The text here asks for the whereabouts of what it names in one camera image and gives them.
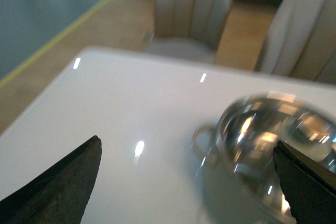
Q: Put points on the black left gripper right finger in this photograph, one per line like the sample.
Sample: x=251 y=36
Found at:
x=308 y=187

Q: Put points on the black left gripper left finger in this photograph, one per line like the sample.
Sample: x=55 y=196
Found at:
x=61 y=193

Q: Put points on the glass pot lid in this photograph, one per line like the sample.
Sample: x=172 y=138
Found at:
x=250 y=128

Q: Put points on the beige chair right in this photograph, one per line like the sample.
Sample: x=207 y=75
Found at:
x=300 y=41

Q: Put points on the beige chair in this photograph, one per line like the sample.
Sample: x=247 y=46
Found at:
x=300 y=41
x=189 y=29

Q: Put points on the beige chair left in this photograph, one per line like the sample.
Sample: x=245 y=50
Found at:
x=189 y=29

